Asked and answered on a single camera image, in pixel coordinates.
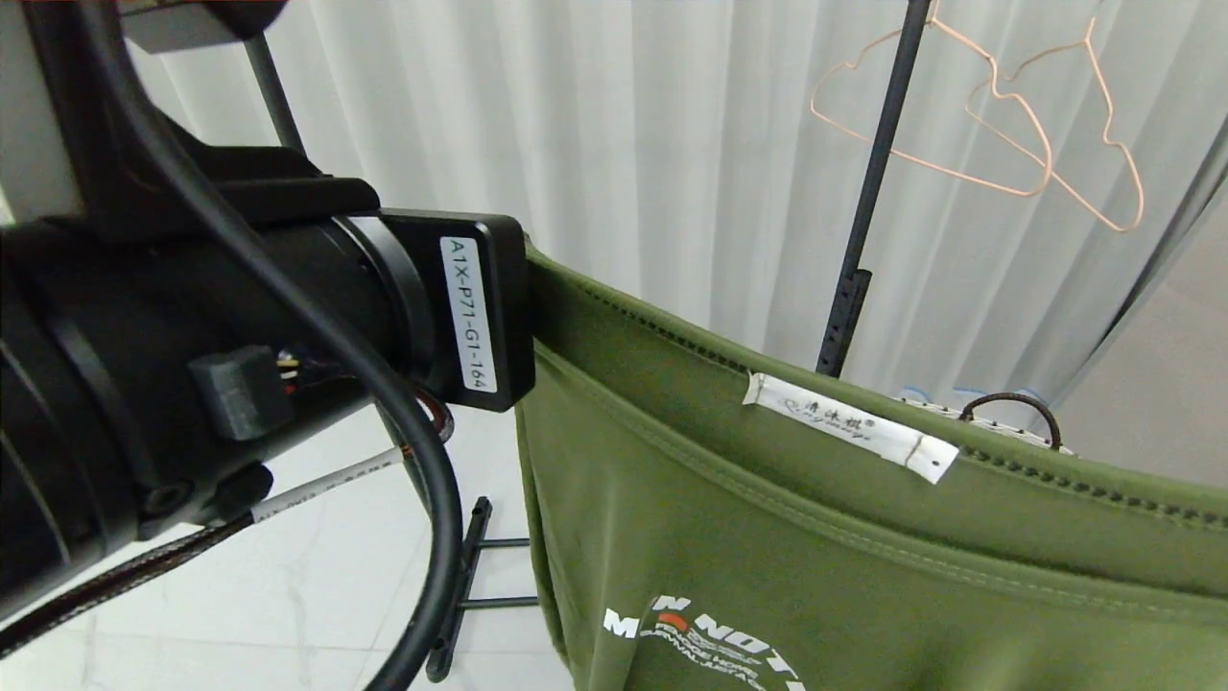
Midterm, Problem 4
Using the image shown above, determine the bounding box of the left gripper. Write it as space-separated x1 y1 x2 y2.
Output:
0 209 536 615

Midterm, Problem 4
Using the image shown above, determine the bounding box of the green long-sleeved shirt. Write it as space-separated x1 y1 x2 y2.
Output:
515 245 1228 691

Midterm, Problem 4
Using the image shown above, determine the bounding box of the pink clothes hanger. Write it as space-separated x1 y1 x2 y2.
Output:
811 14 1054 199
964 17 1145 233

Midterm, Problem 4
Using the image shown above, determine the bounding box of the black clothes rack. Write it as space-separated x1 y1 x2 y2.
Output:
245 0 936 684

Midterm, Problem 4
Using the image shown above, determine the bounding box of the white laundry basket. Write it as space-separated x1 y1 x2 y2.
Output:
892 389 1075 457

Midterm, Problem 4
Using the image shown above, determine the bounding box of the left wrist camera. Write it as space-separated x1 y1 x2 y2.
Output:
24 0 380 241

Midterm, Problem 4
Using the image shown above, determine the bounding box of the black cable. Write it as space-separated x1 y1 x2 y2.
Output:
72 0 466 691

